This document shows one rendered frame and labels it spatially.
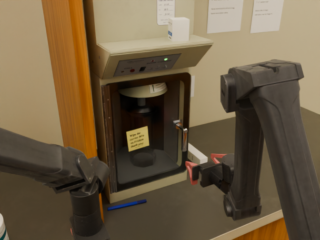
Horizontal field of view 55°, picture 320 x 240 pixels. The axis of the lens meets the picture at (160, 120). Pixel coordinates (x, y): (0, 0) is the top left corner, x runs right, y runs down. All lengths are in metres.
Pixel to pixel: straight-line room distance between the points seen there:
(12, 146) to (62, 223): 0.65
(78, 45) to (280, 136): 0.53
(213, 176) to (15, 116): 0.85
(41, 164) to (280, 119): 0.38
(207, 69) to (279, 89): 1.19
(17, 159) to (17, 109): 0.88
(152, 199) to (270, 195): 0.44
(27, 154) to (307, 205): 0.42
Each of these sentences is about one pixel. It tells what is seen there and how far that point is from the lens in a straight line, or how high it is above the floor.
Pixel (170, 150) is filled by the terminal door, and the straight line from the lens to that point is 1.13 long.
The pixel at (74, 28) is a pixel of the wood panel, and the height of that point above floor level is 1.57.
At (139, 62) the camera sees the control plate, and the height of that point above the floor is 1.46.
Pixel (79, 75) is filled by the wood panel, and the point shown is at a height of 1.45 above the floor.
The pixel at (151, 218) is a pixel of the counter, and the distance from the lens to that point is 1.09.
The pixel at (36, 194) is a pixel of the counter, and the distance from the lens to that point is 1.27.
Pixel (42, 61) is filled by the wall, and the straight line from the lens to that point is 1.33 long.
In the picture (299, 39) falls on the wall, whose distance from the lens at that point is 2.07.
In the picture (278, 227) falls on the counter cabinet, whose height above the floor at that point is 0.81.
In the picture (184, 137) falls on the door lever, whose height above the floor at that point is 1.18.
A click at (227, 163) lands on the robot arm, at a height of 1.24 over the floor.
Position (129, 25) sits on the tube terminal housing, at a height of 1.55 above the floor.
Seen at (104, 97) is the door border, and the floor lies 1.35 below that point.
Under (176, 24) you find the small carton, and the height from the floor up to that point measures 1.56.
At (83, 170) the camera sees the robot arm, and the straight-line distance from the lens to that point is 0.61.
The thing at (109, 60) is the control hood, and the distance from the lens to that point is 0.82.
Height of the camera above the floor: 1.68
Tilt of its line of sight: 25 degrees down
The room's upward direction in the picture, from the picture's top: straight up
